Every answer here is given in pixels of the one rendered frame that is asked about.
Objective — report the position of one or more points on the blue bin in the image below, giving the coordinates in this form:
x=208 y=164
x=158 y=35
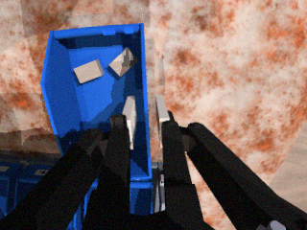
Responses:
x=8 y=174
x=75 y=107
x=29 y=178
x=139 y=196

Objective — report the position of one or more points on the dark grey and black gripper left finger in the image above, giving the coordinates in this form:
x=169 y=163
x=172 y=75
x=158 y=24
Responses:
x=54 y=200

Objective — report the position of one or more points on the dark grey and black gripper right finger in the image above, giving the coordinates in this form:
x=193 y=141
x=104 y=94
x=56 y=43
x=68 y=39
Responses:
x=245 y=198

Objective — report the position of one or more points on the grey metal shelf frame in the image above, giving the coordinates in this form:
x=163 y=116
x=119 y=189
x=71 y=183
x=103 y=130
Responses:
x=157 y=167

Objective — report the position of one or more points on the beige rectangular block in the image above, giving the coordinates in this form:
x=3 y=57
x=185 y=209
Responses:
x=89 y=71
x=123 y=62

